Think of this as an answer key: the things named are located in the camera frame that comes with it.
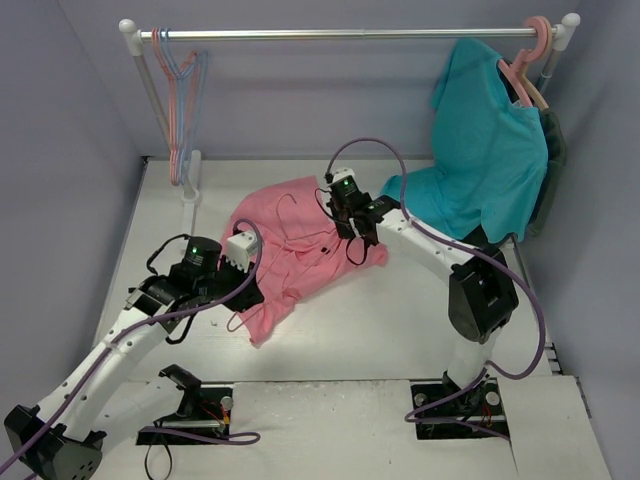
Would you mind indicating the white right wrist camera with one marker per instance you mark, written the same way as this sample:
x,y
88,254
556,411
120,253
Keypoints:
x,y
338,175

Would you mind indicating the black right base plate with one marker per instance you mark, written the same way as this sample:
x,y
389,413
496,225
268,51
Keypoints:
x,y
478,414

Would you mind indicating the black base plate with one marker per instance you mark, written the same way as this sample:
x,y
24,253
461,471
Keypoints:
x,y
210,418
478,414

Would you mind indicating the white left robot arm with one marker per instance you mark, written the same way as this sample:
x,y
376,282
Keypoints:
x,y
67,434

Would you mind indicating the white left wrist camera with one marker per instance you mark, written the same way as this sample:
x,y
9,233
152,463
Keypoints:
x,y
240,248

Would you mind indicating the thick pink hanger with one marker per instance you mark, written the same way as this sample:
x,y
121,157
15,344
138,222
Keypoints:
x,y
515,72

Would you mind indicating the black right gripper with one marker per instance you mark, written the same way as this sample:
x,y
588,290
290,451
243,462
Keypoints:
x,y
350,220

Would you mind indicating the silver clothes rack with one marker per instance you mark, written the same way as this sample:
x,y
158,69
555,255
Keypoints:
x,y
531,75

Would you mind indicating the pink t shirt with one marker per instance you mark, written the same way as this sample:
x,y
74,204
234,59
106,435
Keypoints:
x,y
302,252

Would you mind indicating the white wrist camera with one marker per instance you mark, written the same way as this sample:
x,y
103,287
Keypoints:
x,y
240,248
338,175

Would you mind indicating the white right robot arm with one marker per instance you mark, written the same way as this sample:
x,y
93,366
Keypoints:
x,y
481,298

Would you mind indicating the dark green garment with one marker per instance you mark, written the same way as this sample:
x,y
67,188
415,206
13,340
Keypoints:
x,y
550,175

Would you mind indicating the blue wire hanger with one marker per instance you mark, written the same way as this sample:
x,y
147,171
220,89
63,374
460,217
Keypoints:
x,y
197,92

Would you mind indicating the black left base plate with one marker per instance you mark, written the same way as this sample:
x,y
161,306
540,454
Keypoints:
x,y
210,418

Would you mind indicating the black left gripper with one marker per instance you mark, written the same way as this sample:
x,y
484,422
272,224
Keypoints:
x,y
239,282

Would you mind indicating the teal t shirt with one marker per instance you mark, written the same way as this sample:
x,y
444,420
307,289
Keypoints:
x,y
469,82

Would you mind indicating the thick beige hanger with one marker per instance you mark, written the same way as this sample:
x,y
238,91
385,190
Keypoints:
x,y
544,37

